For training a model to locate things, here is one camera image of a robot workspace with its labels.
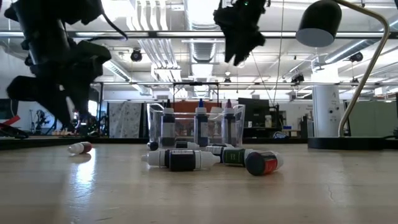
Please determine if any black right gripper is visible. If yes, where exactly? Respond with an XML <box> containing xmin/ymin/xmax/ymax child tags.
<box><xmin>213</xmin><ymin>0</ymin><xmax>267</xmax><ymax>67</ymax></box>

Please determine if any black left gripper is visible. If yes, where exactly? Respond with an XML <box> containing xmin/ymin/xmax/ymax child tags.
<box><xmin>7</xmin><ymin>41</ymin><xmax>113</xmax><ymax>132</ymax></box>

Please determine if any large purple-tip colouring bottle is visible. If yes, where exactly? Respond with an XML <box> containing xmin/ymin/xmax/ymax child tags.
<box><xmin>222</xmin><ymin>98</ymin><xmax>238</xmax><ymax>147</ymax></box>

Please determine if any small red dropper bottle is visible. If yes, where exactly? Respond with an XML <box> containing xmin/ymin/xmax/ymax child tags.
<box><xmin>67</xmin><ymin>141</ymin><xmax>93</xmax><ymax>155</ymax></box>

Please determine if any large blue-tip colouring bottle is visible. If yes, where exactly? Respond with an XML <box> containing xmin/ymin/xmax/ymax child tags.
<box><xmin>194</xmin><ymin>98</ymin><xmax>209</xmax><ymax>147</ymax></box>

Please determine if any large black-tip colouring bottle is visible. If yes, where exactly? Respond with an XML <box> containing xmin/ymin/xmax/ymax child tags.
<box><xmin>160</xmin><ymin>98</ymin><xmax>177</xmax><ymax>147</ymax></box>

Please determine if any clear plastic bin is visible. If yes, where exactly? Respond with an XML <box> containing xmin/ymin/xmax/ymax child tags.
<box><xmin>146</xmin><ymin>102</ymin><xmax>246</xmax><ymax>149</ymax></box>

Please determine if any small orange-label dropper bottle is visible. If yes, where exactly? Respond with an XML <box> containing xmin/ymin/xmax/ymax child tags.
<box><xmin>244</xmin><ymin>150</ymin><xmax>284</xmax><ymax>177</ymax></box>

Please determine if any black monitor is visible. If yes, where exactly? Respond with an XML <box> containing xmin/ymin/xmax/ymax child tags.
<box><xmin>238</xmin><ymin>97</ymin><xmax>271</xmax><ymax>128</ymax></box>

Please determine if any black hanging spotlight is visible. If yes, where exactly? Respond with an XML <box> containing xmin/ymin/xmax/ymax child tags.
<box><xmin>349</xmin><ymin>51</ymin><xmax>364</xmax><ymax>63</ymax></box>
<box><xmin>129</xmin><ymin>48</ymin><xmax>144</xmax><ymax>63</ymax></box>
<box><xmin>290</xmin><ymin>73</ymin><xmax>305</xmax><ymax>85</ymax></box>

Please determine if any orange panel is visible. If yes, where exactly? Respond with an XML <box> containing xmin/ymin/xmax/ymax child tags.
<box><xmin>173</xmin><ymin>101</ymin><xmax>225</xmax><ymax>131</ymax></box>

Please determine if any grey patterned panel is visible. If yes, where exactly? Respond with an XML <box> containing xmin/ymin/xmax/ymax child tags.
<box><xmin>108</xmin><ymin>101</ymin><xmax>143</xmax><ymax>139</ymax></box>

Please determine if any red and black tool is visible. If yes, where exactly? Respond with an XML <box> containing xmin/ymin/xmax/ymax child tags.
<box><xmin>0</xmin><ymin>114</ymin><xmax>29</xmax><ymax>140</ymax></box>

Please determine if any small green dropper bottle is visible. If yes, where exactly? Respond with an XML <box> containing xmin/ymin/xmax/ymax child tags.
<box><xmin>205</xmin><ymin>145</ymin><xmax>249</xmax><ymax>167</ymax></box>

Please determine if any white round pillar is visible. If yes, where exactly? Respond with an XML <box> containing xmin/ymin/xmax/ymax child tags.
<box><xmin>312</xmin><ymin>84</ymin><xmax>342</xmax><ymax>138</ymax></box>

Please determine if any pale green cabinet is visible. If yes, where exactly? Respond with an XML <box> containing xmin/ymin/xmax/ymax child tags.
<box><xmin>343</xmin><ymin>100</ymin><xmax>398</xmax><ymax>138</ymax></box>

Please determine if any silver ventilation duct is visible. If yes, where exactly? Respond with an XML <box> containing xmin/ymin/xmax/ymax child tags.
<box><xmin>183</xmin><ymin>0</ymin><xmax>218</xmax><ymax>65</ymax></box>

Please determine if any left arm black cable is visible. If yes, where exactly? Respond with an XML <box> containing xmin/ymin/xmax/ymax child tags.
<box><xmin>101</xmin><ymin>11</ymin><xmax>129</xmax><ymax>41</ymax></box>

